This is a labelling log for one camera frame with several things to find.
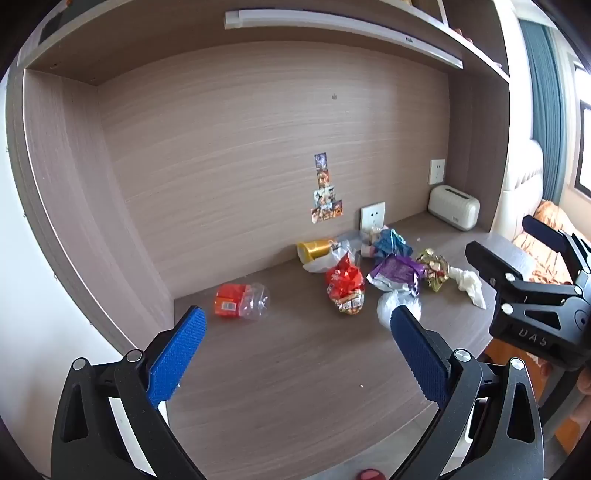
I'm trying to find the blue snack wrapper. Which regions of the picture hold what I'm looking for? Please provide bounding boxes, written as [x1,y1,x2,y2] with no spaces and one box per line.
[372,228,413,259]

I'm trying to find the white tissue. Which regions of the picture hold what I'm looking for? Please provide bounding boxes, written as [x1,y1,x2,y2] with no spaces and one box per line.
[447,267,487,309]

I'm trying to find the clear plastic bag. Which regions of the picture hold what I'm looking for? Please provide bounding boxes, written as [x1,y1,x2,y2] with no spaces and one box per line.
[376,291,424,329]

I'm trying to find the teal curtain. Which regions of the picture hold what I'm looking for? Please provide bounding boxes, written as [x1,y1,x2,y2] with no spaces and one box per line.
[519,18,570,205]

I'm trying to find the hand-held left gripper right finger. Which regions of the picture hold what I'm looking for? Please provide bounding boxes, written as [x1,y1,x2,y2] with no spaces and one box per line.
[390,305,546,480]

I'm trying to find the wooden shelf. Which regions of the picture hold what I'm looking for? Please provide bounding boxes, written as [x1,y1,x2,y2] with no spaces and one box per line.
[406,0,511,85]

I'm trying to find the green and red snack wrapper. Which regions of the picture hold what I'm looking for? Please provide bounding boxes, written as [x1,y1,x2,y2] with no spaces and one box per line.
[416,249,450,293]

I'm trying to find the dark framed window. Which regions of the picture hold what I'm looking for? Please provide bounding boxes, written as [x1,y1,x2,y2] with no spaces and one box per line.
[570,60,591,200]

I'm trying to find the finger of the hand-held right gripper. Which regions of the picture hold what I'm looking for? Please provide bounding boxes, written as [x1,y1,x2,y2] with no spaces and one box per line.
[465,240,532,298]
[522,215,591,278]

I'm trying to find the orange bedsheet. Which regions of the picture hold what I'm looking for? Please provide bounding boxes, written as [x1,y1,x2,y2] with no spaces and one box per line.
[512,199,588,285]

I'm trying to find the white ribbed box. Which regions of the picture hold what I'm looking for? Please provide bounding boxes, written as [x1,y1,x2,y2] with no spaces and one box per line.
[428,185,481,231]

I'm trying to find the purple snack wrapper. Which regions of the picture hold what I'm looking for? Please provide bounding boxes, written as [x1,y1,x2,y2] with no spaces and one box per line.
[367,254,426,297]

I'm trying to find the clear plastic container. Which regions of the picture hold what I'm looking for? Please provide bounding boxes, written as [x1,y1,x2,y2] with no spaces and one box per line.
[335,231,364,259]

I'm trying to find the cartoon wall stickers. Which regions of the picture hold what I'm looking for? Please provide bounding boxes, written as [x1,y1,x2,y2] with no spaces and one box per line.
[310,152,344,225]

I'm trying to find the yellow cylindrical can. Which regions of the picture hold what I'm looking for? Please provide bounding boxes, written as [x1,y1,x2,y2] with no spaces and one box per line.
[297,237,339,264]

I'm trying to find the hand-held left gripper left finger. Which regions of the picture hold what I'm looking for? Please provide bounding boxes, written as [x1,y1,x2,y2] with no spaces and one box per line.
[51,305,208,480]

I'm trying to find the white padded headboard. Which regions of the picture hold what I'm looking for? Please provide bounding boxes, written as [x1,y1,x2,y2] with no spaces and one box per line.
[492,138,545,245]

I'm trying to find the crushed bottle with orange label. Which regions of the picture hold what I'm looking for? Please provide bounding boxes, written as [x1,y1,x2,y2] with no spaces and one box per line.
[214,283,271,320]

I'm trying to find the white light bar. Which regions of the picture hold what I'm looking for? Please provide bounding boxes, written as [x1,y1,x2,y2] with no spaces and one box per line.
[225,10,464,69]

